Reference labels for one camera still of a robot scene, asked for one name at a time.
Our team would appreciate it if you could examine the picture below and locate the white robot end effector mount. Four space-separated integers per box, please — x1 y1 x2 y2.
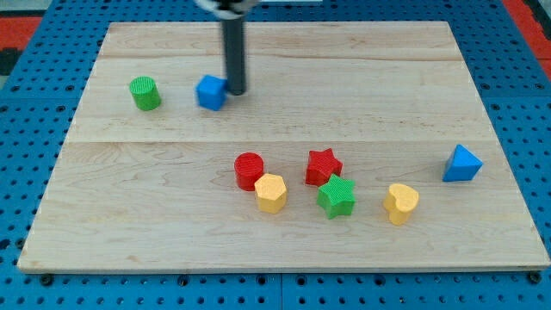
195 0 259 18

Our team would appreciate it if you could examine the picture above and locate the blue triangle block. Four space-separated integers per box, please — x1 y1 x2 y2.
442 144 483 182

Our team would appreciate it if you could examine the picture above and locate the yellow heart block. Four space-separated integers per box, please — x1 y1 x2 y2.
383 183 420 226

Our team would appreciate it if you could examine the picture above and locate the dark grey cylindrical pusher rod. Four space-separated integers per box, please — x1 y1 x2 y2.
221 15 246 96

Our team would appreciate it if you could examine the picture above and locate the red cylinder block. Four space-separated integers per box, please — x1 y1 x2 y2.
234 152 264 191

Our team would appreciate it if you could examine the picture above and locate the red star block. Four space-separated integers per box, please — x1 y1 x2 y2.
305 148 343 187

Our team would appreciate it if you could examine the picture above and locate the green star block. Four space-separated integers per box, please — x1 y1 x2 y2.
317 174 356 220

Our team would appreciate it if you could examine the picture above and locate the yellow hexagon block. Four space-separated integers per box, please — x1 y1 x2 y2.
254 173 288 214

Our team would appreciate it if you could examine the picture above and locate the blue cube block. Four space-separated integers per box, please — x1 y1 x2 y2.
195 75 227 111

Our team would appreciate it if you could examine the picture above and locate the green cylinder block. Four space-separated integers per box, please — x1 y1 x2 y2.
129 76 161 111

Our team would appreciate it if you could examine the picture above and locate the light wooden board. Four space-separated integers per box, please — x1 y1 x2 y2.
18 22 550 274

